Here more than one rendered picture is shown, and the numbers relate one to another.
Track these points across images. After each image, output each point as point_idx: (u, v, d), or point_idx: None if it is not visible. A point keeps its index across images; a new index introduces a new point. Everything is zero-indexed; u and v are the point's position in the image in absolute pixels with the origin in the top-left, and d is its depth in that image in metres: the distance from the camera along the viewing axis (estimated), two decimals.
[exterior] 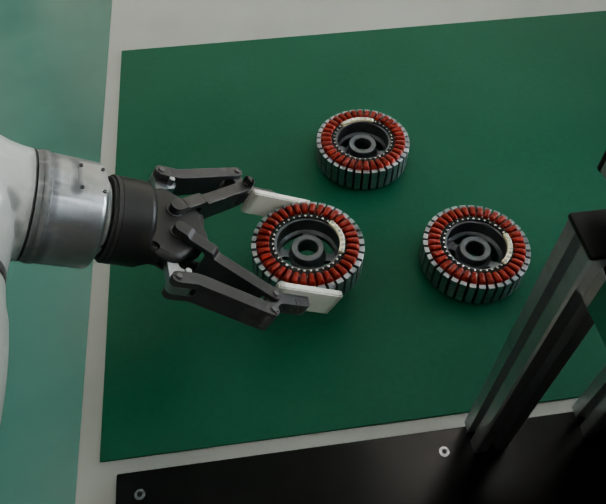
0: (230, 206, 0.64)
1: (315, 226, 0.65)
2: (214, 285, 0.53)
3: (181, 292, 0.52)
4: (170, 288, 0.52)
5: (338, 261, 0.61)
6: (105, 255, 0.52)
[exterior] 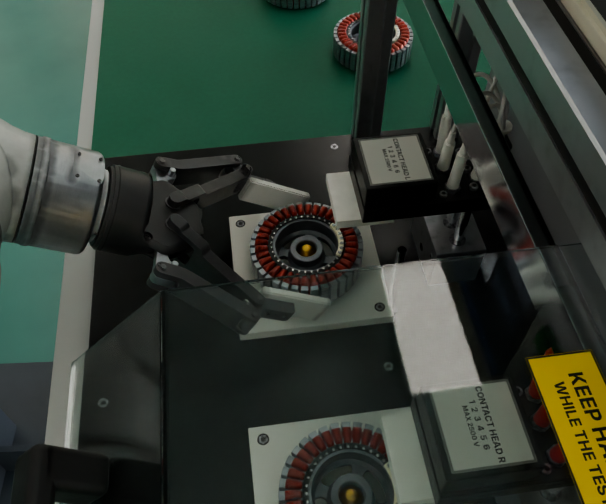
0: (229, 194, 0.65)
1: (317, 227, 0.65)
2: (197, 282, 0.53)
3: (164, 283, 0.53)
4: (153, 277, 0.53)
5: (334, 264, 0.61)
6: (99, 242, 0.53)
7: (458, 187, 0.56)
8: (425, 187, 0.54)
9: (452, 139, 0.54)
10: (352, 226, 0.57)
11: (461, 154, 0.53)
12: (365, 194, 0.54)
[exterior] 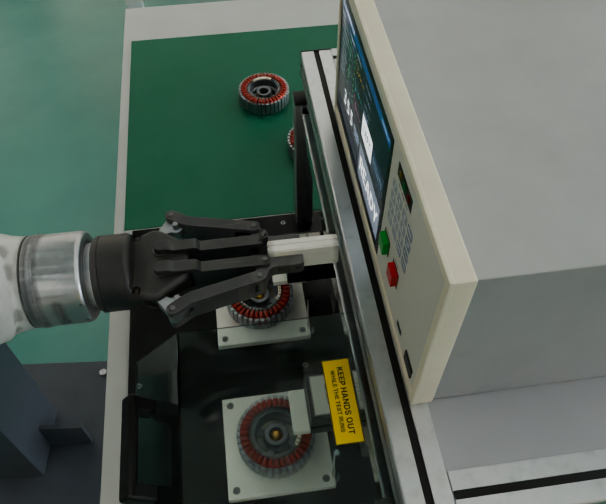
0: (246, 259, 0.62)
1: None
2: (202, 236, 0.66)
3: (181, 219, 0.66)
4: (172, 218, 0.66)
5: (274, 304, 1.03)
6: None
7: None
8: (321, 264, 0.96)
9: None
10: (282, 284, 0.99)
11: None
12: None
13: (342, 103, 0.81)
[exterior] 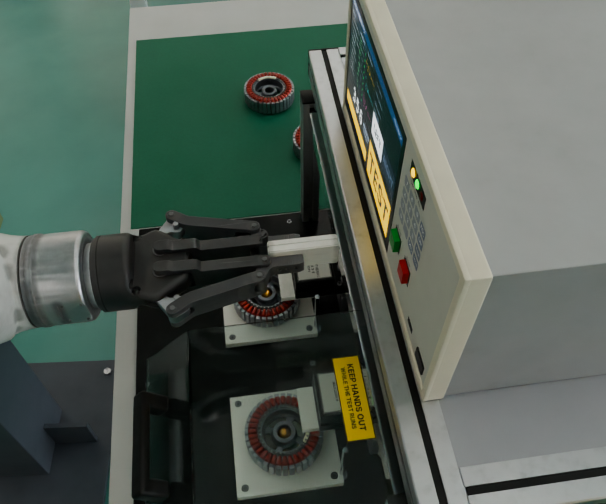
0: (246, 259, 0.62)
1: (273, 278, 1.07)
2: (202, 235, 0.67)
3: (181, 219, 0.66)
4: (172, 218, 0.67)
5: (282, 303, 1.03)
6: None
7: None
8: (328, 281, 1.00)
9: None
10: (290, 300, 1.03)
11: None
12: (295, 285, 1.00)
13: (351, 101, 0.81)
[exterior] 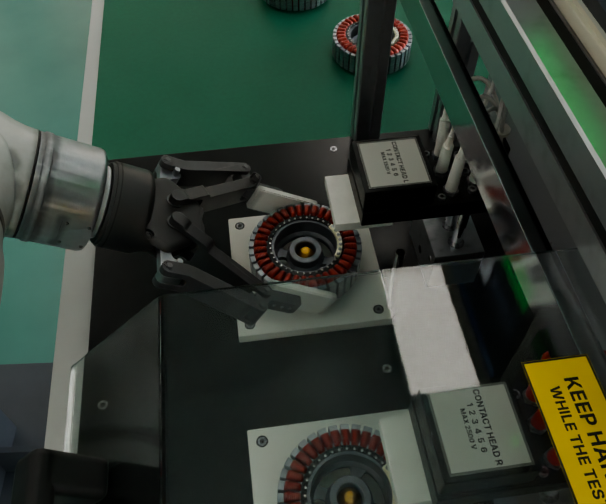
0: (251, 277, 0.57)
1: (316, 228, 0.65)
2: (188, 181, 0.63)
3: (169, 165, 0.61)
4: (158, 164, 0.61)
5: (333, 265, 0.61)
6: None
7: (456, 190, 0.56)
8: (424, 190, 0.54)
9: (450, 142, 0.54)
10: (350, 229, 0.57)
11: (459, 157, 0.53)
12: (364, 197, 0.54)
13: None
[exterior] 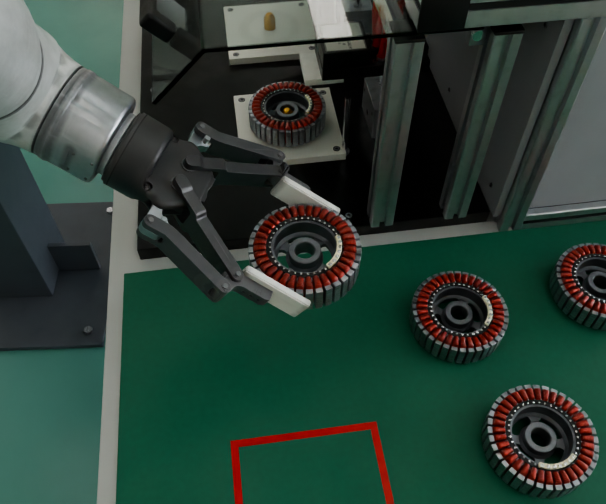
0: (230, 257, 0.58)
1: (326, 234, 0.65)
2: (221, 152, 0.66)
3: (205, 132, 0.64)
4: (195, 129, 0.64)
5: (319, 274, 0.61)
6: None
7: None
8: None
9: None
10: None
11: None
12: None
13: None
